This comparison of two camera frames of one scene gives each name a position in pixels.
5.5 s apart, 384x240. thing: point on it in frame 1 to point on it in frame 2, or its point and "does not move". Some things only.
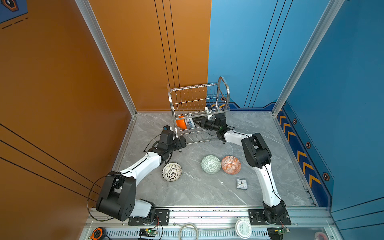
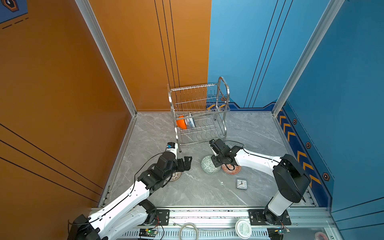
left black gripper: x=182 y=142 to x=187 y=165
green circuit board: x=149 y=232 does not move
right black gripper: x=195 y=119 to x=216 y=164
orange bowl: x=181 y=123 does not move
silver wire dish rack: x=188 y=102 does not move
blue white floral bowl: x=190 y=122 does not move
